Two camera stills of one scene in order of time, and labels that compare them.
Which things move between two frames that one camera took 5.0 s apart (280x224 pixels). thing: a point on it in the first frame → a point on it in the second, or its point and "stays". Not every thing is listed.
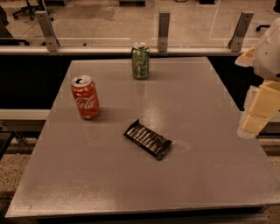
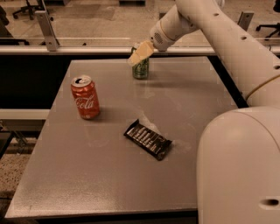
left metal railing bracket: [49, 33] stays
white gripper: [269, 58] → [158, 38]
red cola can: [86, 96] stays
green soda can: [140, 57] stays
